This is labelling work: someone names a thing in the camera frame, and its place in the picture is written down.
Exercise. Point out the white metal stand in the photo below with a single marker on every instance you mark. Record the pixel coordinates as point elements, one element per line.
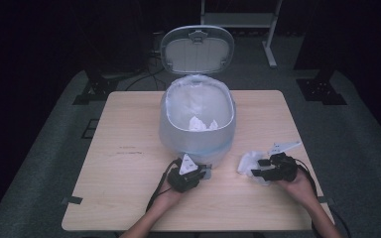
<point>271,43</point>

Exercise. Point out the black stand base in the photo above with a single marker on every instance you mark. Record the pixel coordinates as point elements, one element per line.
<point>322,92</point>
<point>96,91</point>

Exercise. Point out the person's left hand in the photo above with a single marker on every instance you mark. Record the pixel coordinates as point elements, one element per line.
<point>170,195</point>

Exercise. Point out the white pedal trash can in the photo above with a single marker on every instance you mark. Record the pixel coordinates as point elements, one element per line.
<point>196,54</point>

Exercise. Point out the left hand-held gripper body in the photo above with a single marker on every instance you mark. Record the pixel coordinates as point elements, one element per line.
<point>183,180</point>

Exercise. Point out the grey tape piece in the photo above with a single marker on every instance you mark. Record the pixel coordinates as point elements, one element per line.
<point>72,200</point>

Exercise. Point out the translucent bin liner bag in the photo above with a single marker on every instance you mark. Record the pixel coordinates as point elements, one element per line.
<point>195,142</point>

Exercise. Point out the person's right hand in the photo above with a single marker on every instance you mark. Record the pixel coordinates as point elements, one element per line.
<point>301,188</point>

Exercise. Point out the small crumpled white tissue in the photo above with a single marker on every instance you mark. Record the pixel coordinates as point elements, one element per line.
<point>213,125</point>

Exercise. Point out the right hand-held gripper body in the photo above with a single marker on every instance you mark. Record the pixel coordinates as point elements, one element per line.
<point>284,167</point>

